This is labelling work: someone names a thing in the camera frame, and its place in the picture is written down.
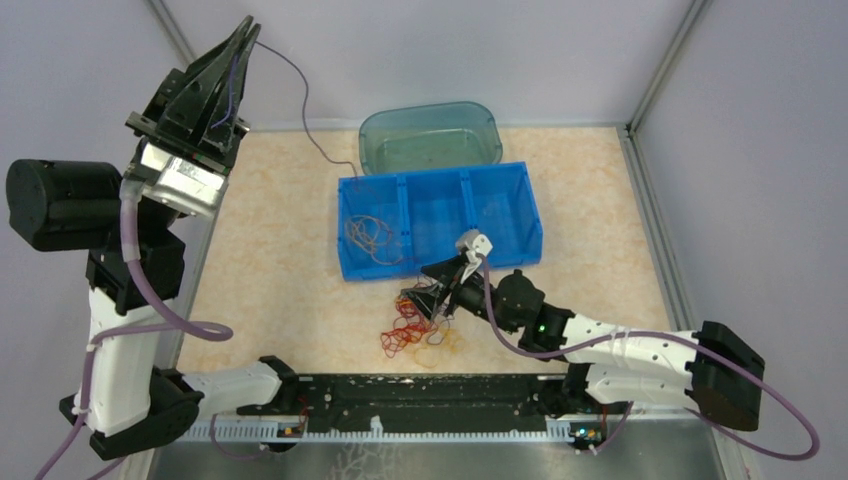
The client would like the teal translucent plastic tub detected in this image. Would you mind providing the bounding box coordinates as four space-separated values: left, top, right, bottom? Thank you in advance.
358 101 503 175

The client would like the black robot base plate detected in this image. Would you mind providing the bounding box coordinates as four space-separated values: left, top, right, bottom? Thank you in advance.
236 372 631 437

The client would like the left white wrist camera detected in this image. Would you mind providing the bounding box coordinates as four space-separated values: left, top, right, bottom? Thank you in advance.
124 142 228 218

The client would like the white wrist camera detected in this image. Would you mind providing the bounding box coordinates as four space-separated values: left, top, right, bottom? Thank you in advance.
124 142 228 218
455 229 493 283

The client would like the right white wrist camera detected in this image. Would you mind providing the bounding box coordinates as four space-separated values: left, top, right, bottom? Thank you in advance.
455 229 493 283

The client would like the coloured cable pile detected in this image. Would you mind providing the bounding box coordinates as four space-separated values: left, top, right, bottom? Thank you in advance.
379 284 465 371

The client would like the grey beige cable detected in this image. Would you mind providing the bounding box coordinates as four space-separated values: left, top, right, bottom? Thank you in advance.
344 215 407 268

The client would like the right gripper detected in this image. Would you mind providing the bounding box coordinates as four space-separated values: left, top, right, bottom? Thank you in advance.
402 253 519 334

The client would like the white slotted cable duct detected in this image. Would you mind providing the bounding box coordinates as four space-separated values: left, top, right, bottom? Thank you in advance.
215 420 575 444

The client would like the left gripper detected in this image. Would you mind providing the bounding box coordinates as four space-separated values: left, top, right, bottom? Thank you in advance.
125 13 261 174

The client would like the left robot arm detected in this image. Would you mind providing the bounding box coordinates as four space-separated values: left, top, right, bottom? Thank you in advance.
6 17 300 460

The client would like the blue three-compartment bin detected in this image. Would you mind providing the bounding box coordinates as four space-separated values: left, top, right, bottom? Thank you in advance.
337 162 543 282

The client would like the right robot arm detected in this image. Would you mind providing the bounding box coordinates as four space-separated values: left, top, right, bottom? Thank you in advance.
400 256 765 432

